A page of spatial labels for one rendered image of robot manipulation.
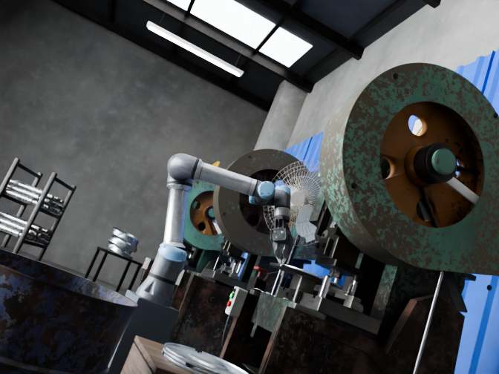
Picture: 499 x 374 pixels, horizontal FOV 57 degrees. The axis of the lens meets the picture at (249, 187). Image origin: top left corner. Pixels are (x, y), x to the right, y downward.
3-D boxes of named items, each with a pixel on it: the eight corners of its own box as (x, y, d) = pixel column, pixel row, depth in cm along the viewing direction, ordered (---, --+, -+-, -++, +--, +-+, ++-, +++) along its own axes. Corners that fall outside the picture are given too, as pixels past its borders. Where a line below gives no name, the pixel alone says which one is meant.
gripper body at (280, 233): (269, 241, 202) (270, 215, 207) (275, 245, 210) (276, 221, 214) (286, 240, 200) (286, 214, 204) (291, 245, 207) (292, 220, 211)
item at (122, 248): (81, 303, 429) (116, 225, 447) (73, 294, 468) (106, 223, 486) (120, 316, 446) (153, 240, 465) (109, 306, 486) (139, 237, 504)
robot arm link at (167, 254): (147, 271, 181) (161, 240, 184) (151, 271, 194) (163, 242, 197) (175, 282, 181) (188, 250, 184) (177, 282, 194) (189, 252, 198)
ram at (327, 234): (323, 254, 202) (344, 194, 209) (308, 253, 216) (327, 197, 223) (355, 268, 206) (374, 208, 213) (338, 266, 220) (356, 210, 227)
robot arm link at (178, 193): (154, 276, 193) (168, 152, 204) (157, 276, 207) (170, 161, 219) (182, 278, 194) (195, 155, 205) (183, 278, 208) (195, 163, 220)
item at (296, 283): (270, 292, 193) (281, 262, 196) (259, 289, 206) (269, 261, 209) (320, 312, 199) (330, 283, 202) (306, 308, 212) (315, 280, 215)
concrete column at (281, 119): (191, 322, 676) (289, 76, 774) (186, 317, 713) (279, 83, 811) (217, 331, 686) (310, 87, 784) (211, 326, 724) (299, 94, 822)
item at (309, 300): (317, 311, 182) (321, 296, 183) (275, 297, 224) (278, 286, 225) (377, 335, 189) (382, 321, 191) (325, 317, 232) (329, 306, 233)
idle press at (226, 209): (147, 359, 300) (241, 128, 340) (138, 332, 394) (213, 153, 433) (343, 426, 334) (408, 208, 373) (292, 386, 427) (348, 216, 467)
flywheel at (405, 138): (413, 31, 174) (540, 139, 189) (382, 52, 193) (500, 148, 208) (330, 188, 155) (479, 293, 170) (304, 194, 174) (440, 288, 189)
